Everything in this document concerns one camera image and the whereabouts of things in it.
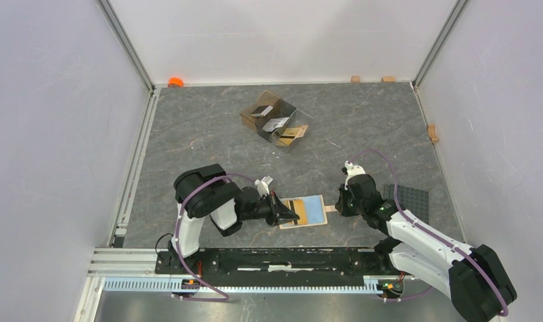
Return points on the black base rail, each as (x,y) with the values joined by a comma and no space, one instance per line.
(276,267)

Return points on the curved wooden block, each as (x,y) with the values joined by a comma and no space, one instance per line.
(432,134)

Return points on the small wooden block right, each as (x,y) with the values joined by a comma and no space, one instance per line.
(388,79)

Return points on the orange round cap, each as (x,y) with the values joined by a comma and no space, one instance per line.
(175,82)

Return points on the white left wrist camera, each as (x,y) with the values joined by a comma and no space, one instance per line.
(262,185)

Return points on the small wooden block left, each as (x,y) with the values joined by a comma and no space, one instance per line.
(355,79)

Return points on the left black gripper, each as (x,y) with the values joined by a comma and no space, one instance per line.
(279,212)

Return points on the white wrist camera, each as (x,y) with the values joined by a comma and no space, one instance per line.
(351,170)
(262,185)

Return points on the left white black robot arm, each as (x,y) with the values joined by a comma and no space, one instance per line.
(209,192)

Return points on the beige leather card holder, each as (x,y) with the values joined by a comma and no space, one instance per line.
(317,211)

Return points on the dark grey studded baseplate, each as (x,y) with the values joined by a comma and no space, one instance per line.
(415,200)

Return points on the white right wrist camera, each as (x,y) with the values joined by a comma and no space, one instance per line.
(351,170)

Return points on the small wooden block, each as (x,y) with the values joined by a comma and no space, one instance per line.
(355,79)
(388,79)

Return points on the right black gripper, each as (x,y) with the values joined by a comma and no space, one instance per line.
(341,206)

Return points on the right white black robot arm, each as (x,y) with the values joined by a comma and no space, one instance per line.
(473,278)

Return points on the black and white card stack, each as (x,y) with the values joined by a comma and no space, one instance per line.
(261,111)

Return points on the gold VIP card stack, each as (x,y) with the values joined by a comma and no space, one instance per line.
(290,135)

